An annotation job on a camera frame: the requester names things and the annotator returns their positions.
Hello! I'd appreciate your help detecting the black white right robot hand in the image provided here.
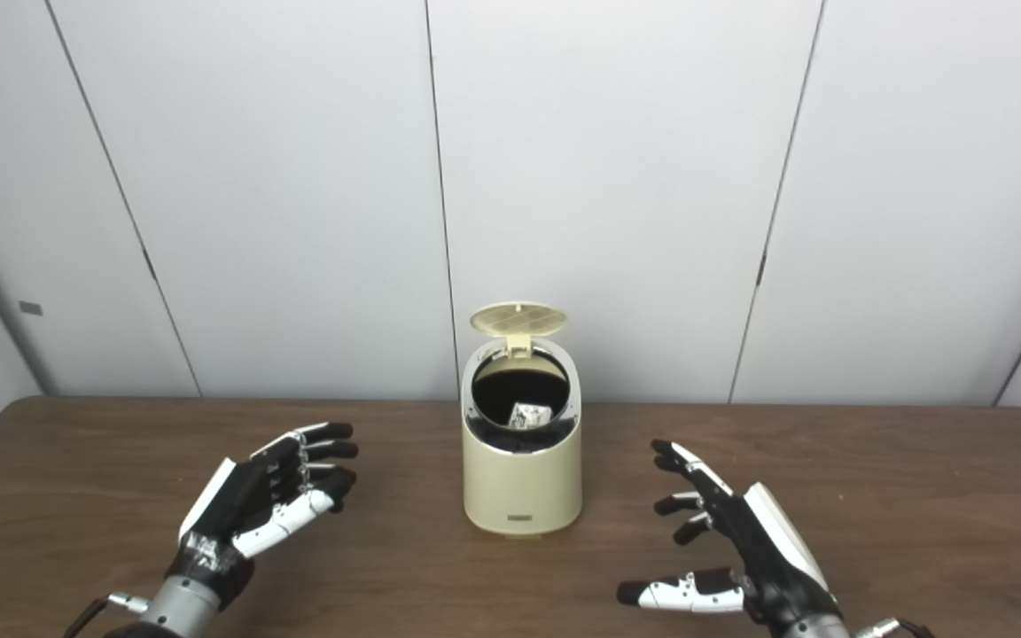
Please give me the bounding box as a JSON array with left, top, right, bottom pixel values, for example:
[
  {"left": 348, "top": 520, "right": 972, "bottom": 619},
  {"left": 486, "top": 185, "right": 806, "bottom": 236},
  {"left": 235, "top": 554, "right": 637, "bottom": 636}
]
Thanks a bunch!
[{"left": 617, "top": 440, "right": 844, "bottom": 634}]

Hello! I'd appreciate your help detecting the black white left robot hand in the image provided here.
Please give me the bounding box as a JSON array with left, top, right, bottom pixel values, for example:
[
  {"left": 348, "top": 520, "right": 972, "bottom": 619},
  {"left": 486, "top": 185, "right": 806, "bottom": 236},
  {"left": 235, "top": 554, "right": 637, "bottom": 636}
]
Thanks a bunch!
[{"left": 165, "top": 422, "right": 359, "bottom": 611}]

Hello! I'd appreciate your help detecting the cream-colored lidded bin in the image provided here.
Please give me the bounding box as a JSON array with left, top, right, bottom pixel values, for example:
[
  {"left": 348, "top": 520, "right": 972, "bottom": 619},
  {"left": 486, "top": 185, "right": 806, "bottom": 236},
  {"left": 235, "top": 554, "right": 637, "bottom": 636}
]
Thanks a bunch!
[{"left": 461, "top": 302, "right": 583, "bottom": 537}]

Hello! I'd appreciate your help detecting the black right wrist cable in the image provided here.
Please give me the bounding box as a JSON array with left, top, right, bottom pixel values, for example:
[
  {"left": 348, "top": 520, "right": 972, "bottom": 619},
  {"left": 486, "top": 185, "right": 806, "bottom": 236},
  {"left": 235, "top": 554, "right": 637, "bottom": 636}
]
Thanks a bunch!
[{"left": 856, "top": 618, "right": 935, "bottom": 638}]

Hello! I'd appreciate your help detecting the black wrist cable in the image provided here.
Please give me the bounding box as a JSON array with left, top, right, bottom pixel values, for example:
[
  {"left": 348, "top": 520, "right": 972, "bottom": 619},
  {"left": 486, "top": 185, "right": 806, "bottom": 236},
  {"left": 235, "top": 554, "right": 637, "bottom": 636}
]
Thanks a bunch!
[
  {"left": 856, "top": 618, "right": 935, "bottom": 638},
  {"left": 63, "top": 592, "right": 152, "bottom": 638}
]

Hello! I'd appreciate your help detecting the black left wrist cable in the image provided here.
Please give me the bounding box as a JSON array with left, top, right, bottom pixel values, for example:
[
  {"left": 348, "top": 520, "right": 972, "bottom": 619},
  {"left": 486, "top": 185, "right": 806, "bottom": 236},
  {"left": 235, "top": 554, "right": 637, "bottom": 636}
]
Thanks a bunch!
[{"left": 63, "top": 592, "right": 152, "bottom": 638}]

